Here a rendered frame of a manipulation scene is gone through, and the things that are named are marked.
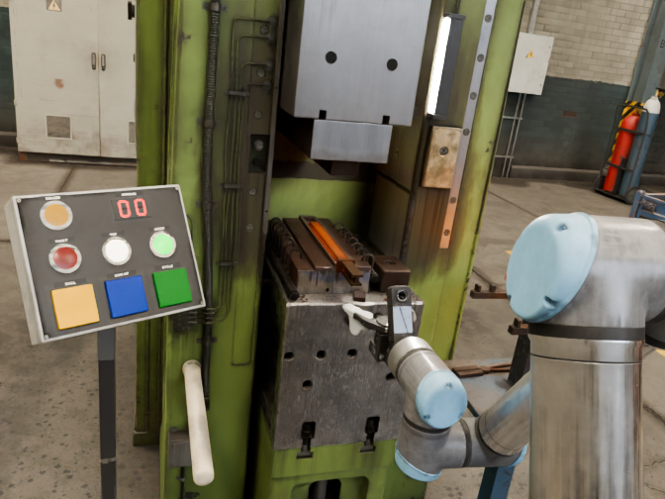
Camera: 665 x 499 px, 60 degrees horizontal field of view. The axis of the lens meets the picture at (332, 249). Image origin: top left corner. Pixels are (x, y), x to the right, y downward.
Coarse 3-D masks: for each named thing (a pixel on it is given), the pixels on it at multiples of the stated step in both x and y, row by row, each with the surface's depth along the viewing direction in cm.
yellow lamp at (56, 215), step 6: (54, 204) 111; (48, 210) 110; (54, 210) 111; (60, 210) 112; (66, 210) 113; (48, 216) 110; (54, 216) 111; (60, 216) 112; (66, 216) 112; (48, 222) 110; (54, 222) 111; (60, 222) 111
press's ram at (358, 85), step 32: (288, 0) 140; (320, 0) 126; (352, 0) 128; (384, 0) 130; (416, 0) 132; (288, 32) 139; (320, 32) 128; (352, 32) 130; (384, 32) 132; (416, 32) 134; (288, 64) 139; (320, 64) 131; (352, 64) 133; (384, 64) 135; (416, 64) 137; (288, 96) 138; (320, 96) 134; (352, 96) 136; (384, 96) 138
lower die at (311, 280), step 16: (272, 224) 182; (288, 224) 180; (304, 224) 181; (288, 240) 169; (304, 240) 168; (336, 240) 171; (304, 256) 158; (320, 256) 156; (352, 256) 159; (304, 272) 149; (320, 272) 150; (336, 272) 151; (368, 272) 154; (304, 288) 150; (320, 288) 152; (336, 288) 153; (352, 288) 154
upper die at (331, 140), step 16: (288, 128) 160; (304, 128) 144; (320, 128) 136; (336, 128) 137; (352, 128) 138; (368, 128) 140; (384, 128) 141; (304, 144) 143; (320, 144) 138; (336, 144) 139; (352, 144) 140; (368, 144) 141; (384, 144) 142; (352, 160) 141; (368, 160) 142; (384, 160) 144
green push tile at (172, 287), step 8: (160, 272) 122; (168, 272) 123; (176, 272) 124; (184, 272) 125; (160, 280) 121; (168, 280) 123; (176, 280) 124; (184, 280) 125; (160, 288) 121; (168, 288) 122; (176, 288) 123; (184, 288) 124; (160, 296) 121; (168, 296) 122; (176, 296) 123; (184, 296) 124; (160, 304) 120; (168, 304) 122; (176, 304) 123
